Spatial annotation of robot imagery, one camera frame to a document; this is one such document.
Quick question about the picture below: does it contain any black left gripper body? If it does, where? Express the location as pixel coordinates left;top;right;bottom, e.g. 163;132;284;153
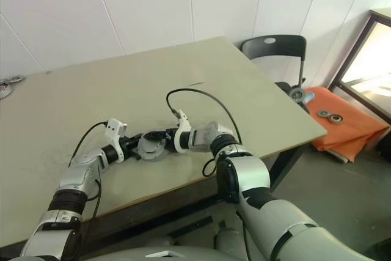
118;137;135;160

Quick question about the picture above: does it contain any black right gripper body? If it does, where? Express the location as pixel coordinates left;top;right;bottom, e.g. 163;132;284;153
163;128;180;155

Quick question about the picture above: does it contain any grey motor end cover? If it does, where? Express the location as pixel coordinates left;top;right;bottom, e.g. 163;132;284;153
134;137;170;161

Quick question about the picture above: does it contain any black flat bar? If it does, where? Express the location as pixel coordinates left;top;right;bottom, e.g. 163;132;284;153
167;215;214;238

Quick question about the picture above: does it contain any round metal gear part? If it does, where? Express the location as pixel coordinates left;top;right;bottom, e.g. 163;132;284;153
288;87;305;101

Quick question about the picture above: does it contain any black folding chair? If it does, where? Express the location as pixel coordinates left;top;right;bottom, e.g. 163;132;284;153
239;34;308;112

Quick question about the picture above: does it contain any orange cloth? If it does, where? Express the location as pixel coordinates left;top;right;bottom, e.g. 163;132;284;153
301;86;390;164

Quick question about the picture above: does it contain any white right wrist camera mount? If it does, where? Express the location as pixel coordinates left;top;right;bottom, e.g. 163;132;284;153
172;109;192;153

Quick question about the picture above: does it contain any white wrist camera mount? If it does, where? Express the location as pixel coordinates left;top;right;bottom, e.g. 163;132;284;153
172;109;192;153
103;117;129;163

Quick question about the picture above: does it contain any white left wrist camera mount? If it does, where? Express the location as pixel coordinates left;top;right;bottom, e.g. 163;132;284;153
103;117;129;163

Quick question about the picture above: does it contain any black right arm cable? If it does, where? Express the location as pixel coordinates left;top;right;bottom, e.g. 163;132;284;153
166;89;245;179

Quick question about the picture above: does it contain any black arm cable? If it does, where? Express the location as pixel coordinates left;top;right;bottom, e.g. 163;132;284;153
166;89;245;179
69;121;108;222

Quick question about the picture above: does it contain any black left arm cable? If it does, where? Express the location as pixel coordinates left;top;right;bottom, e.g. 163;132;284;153
69;121;108;222

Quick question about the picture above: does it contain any dark door frame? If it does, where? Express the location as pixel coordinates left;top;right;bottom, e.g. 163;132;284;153
328;9;391;115

